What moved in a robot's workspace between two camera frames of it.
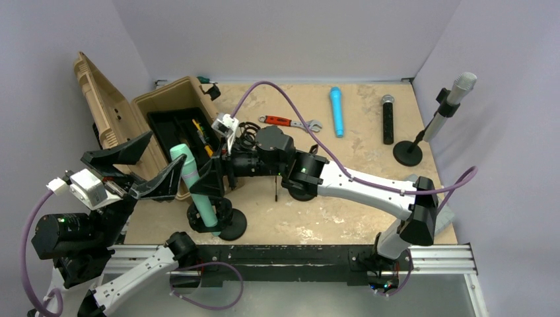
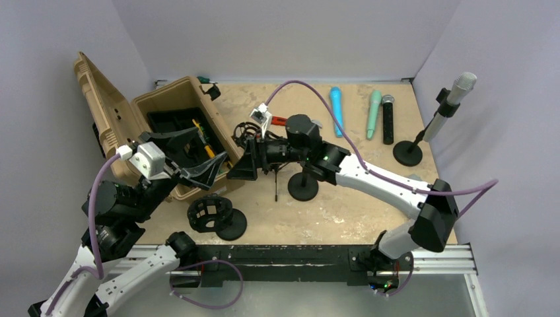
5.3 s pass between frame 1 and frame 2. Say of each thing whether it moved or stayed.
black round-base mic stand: stayed
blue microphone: stayed
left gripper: moved
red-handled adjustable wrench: stayed
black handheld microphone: stayed
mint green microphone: moved
